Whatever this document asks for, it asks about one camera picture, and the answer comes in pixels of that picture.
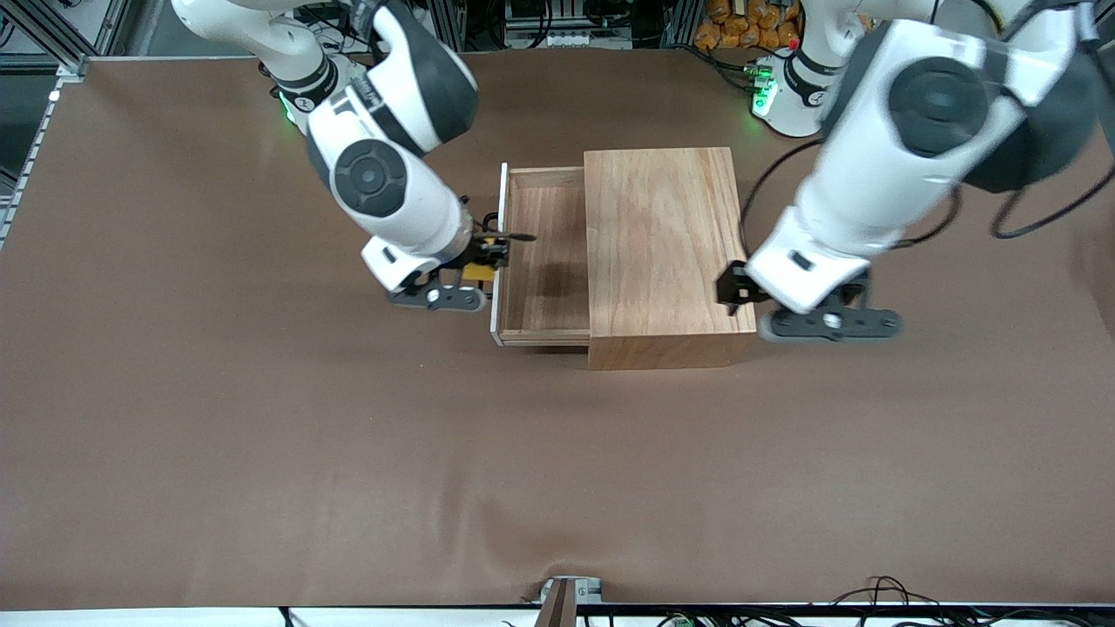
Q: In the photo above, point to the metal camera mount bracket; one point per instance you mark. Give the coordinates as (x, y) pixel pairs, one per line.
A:
(568, 596)

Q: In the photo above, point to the yellow block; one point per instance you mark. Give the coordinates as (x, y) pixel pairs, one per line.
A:
(477, 272)

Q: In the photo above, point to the wooden cabinet box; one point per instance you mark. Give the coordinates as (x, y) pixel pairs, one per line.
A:
(666, 252)

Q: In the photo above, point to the brown table cover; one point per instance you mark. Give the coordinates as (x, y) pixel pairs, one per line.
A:
(435, 488)

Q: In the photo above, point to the aluminium frame profile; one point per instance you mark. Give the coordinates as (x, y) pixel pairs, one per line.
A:
(52, 39)

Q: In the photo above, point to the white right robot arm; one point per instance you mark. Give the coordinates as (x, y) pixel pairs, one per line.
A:
(383, 178)

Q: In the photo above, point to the white power strip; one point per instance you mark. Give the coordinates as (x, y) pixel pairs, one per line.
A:
(562, 39)

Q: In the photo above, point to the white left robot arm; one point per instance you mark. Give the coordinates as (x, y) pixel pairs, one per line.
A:
(915, 131)

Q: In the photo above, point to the pile of orange objects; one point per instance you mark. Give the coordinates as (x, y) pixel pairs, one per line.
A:
(749, 24)

